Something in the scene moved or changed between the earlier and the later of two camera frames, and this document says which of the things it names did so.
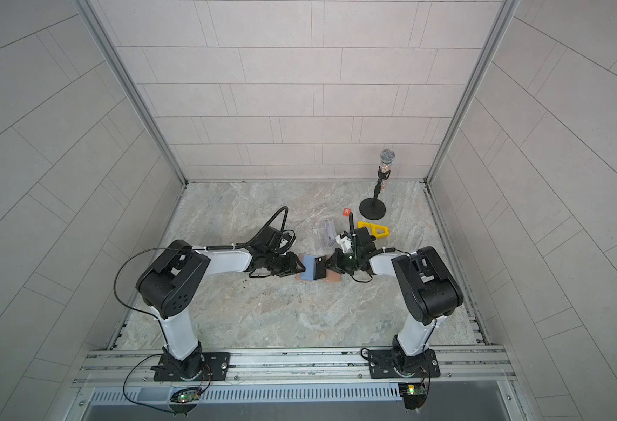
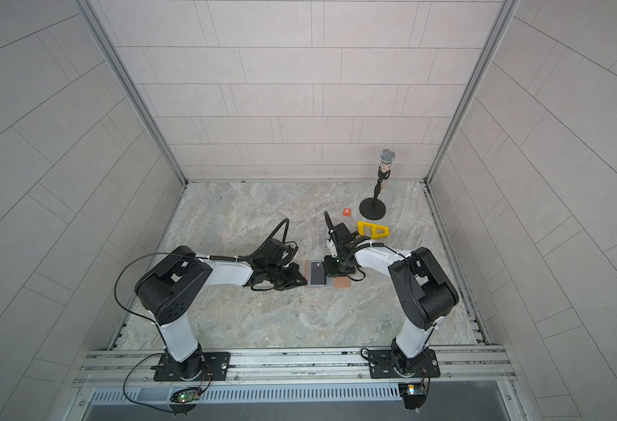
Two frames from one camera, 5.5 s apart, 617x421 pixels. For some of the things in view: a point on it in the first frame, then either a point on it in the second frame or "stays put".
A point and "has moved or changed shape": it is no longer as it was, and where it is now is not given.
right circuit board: [413, 394] stays put
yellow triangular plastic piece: [374, 229] stays put
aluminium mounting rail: [460, 368] stays put
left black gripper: [291, 266] to [294, 274]
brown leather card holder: [329, 275] has moved or changed shape
